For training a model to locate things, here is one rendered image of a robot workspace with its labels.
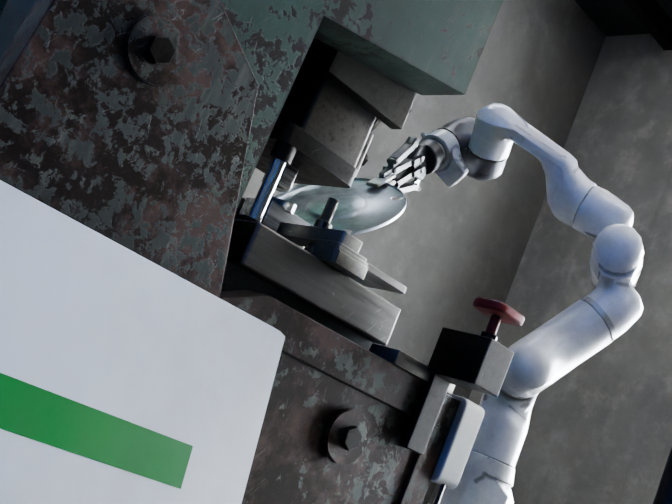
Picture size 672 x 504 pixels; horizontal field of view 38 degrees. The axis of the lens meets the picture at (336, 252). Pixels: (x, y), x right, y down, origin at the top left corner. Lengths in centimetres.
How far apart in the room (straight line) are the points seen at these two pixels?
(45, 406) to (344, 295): 50
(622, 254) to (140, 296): 123
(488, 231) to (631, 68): 171
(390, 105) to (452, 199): 516
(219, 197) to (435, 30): 50
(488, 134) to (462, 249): 463
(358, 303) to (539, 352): 67
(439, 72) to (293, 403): 56
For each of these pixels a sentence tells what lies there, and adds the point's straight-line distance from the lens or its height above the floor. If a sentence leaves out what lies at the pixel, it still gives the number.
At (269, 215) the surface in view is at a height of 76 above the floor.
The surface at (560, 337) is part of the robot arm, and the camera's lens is 204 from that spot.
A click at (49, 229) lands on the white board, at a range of 103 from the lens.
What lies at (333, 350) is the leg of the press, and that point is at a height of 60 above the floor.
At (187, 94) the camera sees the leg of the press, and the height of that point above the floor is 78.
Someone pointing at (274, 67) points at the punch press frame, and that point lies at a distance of 130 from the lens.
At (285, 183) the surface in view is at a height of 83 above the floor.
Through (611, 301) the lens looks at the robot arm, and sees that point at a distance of 209.
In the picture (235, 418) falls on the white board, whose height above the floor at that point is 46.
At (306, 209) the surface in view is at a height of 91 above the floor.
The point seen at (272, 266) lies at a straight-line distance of 127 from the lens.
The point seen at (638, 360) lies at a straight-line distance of 653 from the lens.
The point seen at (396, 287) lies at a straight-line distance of 164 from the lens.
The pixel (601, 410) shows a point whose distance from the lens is 653.
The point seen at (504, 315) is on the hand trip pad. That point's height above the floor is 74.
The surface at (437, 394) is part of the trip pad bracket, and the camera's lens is 145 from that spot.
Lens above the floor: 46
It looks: 11 degrees up
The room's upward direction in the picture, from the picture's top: 23 degrees clockwise
